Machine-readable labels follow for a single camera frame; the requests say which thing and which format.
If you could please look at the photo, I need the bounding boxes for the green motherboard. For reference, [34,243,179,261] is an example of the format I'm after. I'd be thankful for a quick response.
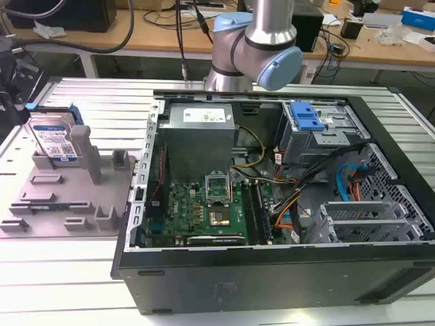
[145,178,273,247]

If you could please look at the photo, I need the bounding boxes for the black equipment at edge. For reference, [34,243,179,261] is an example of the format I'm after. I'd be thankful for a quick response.
[0,35,44,125]

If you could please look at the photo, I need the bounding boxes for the grey metal drive cage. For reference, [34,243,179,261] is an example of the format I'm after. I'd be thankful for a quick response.
[277,101,370,170]

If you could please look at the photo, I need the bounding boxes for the wooden desk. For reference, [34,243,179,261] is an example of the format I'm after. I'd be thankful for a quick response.
[6,8,435,65]

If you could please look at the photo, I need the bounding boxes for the black thick cable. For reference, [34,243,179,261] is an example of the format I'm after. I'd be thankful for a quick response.
[13,0,135,54]

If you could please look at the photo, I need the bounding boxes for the RAM stick in slot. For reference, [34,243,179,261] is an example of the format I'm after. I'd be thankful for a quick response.
[254,181,273,244]

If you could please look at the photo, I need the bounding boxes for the grey parts rack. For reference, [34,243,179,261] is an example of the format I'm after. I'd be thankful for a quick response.
[0,124,141,239]

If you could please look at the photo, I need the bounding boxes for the black open PC case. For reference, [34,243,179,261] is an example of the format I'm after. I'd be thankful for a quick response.
[111,88,435,316]

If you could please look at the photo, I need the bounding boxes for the hard disk in blue carrier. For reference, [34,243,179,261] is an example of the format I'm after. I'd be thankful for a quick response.
[25,103,84,166]

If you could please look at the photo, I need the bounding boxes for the orange SATA wire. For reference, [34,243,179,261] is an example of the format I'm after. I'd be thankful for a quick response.
[349,169,366,203]

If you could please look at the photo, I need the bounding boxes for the black braided wire bundle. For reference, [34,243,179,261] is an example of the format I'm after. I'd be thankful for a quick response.
[271,142,370,218]

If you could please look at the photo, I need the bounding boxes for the yellow black power wire bundle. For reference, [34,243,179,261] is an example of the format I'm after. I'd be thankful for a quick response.
[230,126,268,169]

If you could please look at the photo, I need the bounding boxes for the black computer box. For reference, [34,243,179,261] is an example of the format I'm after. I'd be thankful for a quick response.
[290,3,324,54]

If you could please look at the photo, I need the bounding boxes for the blue drive bay latch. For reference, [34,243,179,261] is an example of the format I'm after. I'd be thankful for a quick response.
[289,101,326,132]

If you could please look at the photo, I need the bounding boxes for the black device on desk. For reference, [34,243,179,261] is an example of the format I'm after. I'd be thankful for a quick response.
[341,18,365,40]

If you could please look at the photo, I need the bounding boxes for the blue SATA wire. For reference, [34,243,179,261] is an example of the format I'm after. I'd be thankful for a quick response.
[335,163,368,202]

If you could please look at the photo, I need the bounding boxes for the grey power supply unit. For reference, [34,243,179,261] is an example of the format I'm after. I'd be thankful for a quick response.
[158,103,239,177]

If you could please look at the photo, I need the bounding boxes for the RAM stick on rack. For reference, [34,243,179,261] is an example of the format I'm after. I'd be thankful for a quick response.
[10,202,88,211]

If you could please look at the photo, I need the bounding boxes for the grey disk bay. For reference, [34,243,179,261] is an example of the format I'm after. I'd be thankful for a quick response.
[305,200,422,244]

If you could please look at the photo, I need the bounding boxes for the blue white cardboard box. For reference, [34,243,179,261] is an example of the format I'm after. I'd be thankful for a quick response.
[400,5,435,29]

